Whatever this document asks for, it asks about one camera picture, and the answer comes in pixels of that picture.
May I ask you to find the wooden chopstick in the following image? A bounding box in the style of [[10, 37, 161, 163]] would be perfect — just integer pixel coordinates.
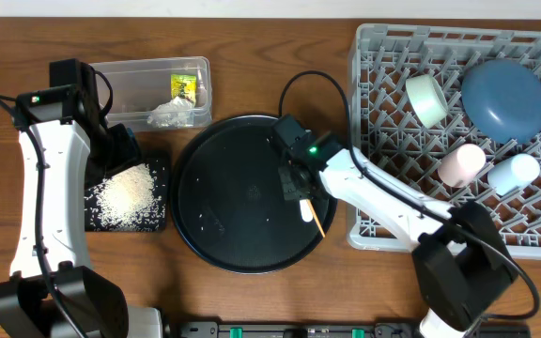
[[306, 199, 326, 238]]

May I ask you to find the white rice pile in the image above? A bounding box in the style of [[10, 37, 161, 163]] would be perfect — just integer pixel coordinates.
[[85, 162, 167, 231]]

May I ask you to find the yellow snack wrapper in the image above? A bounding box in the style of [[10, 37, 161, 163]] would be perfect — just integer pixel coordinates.
[[171, 74, 197, 103]]

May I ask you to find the mint green bowl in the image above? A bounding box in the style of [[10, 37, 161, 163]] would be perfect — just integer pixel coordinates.
[[405, 74, 448, 129]]

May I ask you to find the pink cup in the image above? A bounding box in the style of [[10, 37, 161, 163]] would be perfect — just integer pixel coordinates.
[[438, 144, 486, 188]]

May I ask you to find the light blue cup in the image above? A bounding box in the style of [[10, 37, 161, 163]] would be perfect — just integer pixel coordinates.
[[487, 154, 540, 196]]

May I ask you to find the blue plate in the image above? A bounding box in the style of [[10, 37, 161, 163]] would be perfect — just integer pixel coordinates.
[[461, 59, 541, 144]]

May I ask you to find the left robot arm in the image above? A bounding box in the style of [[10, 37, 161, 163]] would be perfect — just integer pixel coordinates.
[[0, 84, 160, 337]]

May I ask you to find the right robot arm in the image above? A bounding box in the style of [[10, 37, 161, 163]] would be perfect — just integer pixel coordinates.
[[270, 131, 523, 337]]

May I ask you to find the grey dishwasher rack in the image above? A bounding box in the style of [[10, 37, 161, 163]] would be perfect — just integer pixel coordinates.
[[348, 23, 541, 260]]

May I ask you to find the black rectangular tray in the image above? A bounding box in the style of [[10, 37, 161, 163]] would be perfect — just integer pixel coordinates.
[[84, 147, 172, 233]]

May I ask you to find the clear plastic bin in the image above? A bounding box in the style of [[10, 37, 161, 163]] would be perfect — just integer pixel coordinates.
[[93, 56, 212, 132]]

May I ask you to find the black round tray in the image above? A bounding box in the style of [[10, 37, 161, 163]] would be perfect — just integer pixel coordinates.
[[170, 115, 337, 274]]

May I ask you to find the right black cable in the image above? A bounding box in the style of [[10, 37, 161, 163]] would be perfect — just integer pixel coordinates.
[[277, 69, 541, 323]]

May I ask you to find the black cable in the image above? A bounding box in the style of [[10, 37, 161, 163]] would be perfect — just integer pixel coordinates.
[[277, 69, 541, 323], [0, 80, 88, 338]]

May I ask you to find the left black cable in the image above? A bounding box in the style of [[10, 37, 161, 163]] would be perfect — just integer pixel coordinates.
[[0, 80, 88, 338]]

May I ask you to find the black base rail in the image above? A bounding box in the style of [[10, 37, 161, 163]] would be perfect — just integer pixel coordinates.
[[176, 319, 533, 338]]

